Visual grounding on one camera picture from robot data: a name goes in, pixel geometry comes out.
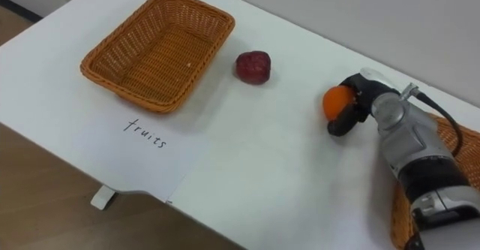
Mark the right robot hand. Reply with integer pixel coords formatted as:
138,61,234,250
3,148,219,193
326,68,401,137

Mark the orange fruit soft toy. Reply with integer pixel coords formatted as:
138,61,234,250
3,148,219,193
322,85,356,122

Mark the red apple soft toy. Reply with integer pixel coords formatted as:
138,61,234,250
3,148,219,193
235,50,272,86

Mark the white desk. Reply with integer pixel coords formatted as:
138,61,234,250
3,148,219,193
0,0,480,250

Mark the orange wicker basket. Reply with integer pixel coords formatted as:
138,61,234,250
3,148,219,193
79,0,236,114
389,113,480,250

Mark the white paper sheet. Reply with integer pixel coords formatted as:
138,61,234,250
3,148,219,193
69,110,188,203

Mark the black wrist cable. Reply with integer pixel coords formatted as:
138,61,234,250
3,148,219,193
399,83,464,158

